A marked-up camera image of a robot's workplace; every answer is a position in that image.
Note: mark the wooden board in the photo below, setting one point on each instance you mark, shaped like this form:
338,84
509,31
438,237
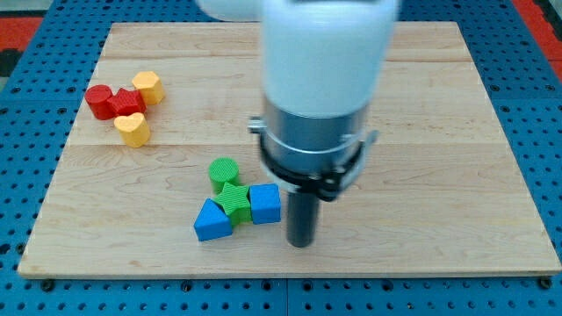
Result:
441,194

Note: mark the yellow hexagon block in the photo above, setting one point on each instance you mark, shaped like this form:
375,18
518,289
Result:
150,86

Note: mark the blue triangle block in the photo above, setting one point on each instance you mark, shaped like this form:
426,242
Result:
211,222

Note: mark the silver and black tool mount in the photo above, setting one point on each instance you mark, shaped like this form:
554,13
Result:
318,154

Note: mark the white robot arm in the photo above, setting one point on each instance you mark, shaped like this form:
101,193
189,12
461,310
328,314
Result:
321,61

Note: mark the yellow heart block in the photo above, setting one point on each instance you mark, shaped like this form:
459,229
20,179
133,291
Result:
133,129

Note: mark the blue cube block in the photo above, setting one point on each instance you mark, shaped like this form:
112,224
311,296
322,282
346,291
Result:
265,203

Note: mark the green cylinder block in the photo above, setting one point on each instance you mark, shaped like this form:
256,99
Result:
221,171

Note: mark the red cylinder block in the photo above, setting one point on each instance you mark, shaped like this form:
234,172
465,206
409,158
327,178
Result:
97,97

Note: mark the red star block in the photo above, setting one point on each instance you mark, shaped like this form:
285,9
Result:
127,102

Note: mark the green star block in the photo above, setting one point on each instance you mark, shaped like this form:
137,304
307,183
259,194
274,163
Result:
234,201

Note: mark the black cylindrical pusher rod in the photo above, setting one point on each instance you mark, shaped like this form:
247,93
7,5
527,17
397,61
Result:
302,215

